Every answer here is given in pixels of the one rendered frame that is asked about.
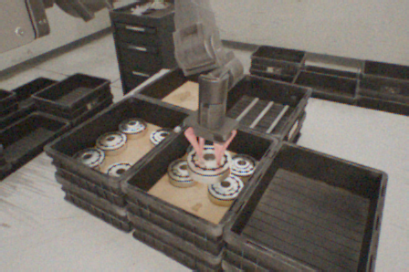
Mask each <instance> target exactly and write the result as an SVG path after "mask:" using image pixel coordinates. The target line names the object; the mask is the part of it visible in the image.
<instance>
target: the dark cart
mask: <svg viewBox="0 0 409 272"><path fill-rule="evenodd" d="M151 1H152V2H154V1H160V2H161V1H164V2H166V3H170V4H171V5H170V6H166V7H167V8H168V9H155V10H152V11H151V12H150V13H147V14H143V15H133V14H132V13H133V12H132V11H131V9H132V8H135V6H138V7H139V8H141V6H143V7H144V6H145V5H147V3H148V4H149V3H150V2H151ZM135 9H136V8H135ZM109 14H110V24H111V28H112V35H113V39H114V46H115V50H116V58H117V61H118V65H119V72H120V76H121V85H122V94H123V97H124V96H126V94H128V93H129V92H131V91H133V90H134V89H136V88H137V87H139V86H140V85H141V84H142V83H143V82H145V80H147V79H149V78H151V77H153V75H155V74H157V73H158V72H159V71H161V70H162V69H170V70H171V69H173V68H175V67H176V66H178V63H177V62H176V58H175V56H174V50H175V46H174V38H173V33H174V32H176V27H175V23H174V19H173V17H174V14H175V2H174V0H140V1H136V2H134V3H130V4H128V5H124V6H121V7H119V8H115V9H113V10H110V11H109Z"/></svg>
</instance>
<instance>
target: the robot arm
mask: <svg viewBox="0 0 409 272"><path fill-rule="evenodd" d="M118 1H121V0H25V3H26V9H27V11H28V14H29V16H30V21H31V23H32V25H33V28H34V30H35V40H36V39H38V38H41V37H45V36H47V35H49V34H50V26H49V23H48V19H47V13H46V11H45V9H49V8H50V7H54V3H55V4H56V5H57V6H58V7H59V8H60V9H61V10H62V11H64V13H66V14H68V15H69V16H72V17H76V18H82V19H83V20H84V22H89V21H90V20H91V19H94V18H95V17H96V16H95V15H94V14H96V13H97V12H99V11H100V10H102V9H104V8H106V7H107V8H108V10H111V9H113V8H114V6H113V4H114V3H115V2H118ZM174 2H175V14H174V17H173V19H174V23H175V27H176V32H174V33H173V38H174V46H175V50H174V56H175V58H176V62H177V63H178V66H179V68H181V69H182V70H183V72H184V74H185V76H188V75H193V74H195V73H199V92H198V98H199V99H198V109H197V110H196V111H194V113H192V114H191V115H189V116H188V117H187V118H185V119H184V126H186V125H187V126H190V128H188V129H187V131H185V136H186V137H187V139H188V140H189V141H190V143H192V145H193V146H194V148H195V151H196V152H197V154H198V156H199V155H200V154H201V152H203V148H204V145H205V140H208V141H212V142H213V143H214V149H215V159H216V162H217V163H219V162H220V161H221V160H222V157H223V155H224V152H225V149H226V147H227V145H229V143H230V141H231V140H233V138H234V136H235V134H236V129H237V128H238V120H234V119H230V118H228V117H226V116H225V107H226V100H227V91H228V90H230V89H231V88H232V87H233V86H234V85H235V84H236V83H237V81H238V80H239V79H240V78H241V77H242V76H243V73H244V67H243V63H242V62H241V61H240V59H238V58H236V56H235V54H234V51H233V50H227V52H225V51H224V47H223V45H222V42H221V39H220V30H219V27H218V26H216V21H215V13H214V11H213V8H212V7H211V3H210V1H209V0H174ZM196 136H197V137H199V140H200V141H199V145H198V143H197V139H196Z"/></svg>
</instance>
